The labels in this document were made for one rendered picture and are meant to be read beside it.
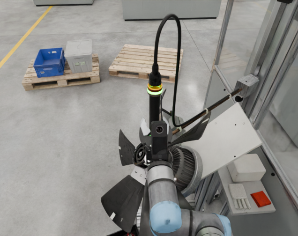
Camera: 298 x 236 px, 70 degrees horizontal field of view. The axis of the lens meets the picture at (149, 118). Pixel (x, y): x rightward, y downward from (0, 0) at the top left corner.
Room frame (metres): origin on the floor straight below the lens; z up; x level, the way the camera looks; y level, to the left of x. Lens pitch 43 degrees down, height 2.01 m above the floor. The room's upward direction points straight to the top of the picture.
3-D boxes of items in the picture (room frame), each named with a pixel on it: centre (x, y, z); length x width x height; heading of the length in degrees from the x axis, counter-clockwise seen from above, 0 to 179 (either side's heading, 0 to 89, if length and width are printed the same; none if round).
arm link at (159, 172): (0.32, -0.04, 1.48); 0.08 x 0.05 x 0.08; 94
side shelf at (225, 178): (0.66, -0.56, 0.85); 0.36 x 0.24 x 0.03; 4
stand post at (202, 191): (0.67, -0.34, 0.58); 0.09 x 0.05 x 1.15; 4
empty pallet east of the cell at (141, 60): (3.60, 0.01, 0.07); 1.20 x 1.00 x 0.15; 78
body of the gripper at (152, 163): (0.40, -0.03, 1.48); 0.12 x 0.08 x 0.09; 4
